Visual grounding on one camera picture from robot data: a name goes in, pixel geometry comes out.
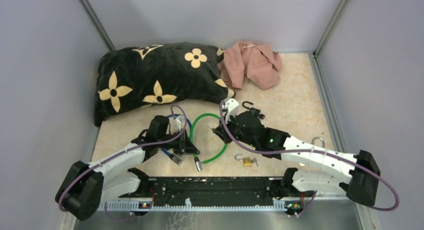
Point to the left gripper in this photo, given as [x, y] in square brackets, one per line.
[184, 146]

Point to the black padlock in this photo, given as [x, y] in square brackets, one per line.
[256, 112]

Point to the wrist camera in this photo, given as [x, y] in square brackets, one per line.
[177, 124]
[230, 108]

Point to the blue cable lock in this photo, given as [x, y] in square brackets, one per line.
[174, 157]

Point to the pink cloth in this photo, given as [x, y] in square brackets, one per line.
[253, 61]

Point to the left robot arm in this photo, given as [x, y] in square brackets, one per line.
[87, 186]

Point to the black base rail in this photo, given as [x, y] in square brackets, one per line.
[217, 191]

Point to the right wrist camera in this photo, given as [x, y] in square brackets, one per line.
[230, 108]

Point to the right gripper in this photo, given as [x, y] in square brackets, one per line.
[221, 130]

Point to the small brass padlock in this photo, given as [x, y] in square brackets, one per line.
[247, 161]

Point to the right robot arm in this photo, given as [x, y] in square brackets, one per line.
[353, 174]

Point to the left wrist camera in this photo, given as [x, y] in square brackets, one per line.
[177, 124]

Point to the green cable lock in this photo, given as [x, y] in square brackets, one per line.
[197, 162]

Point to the black floral pillow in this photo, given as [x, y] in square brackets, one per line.
[159, 74]

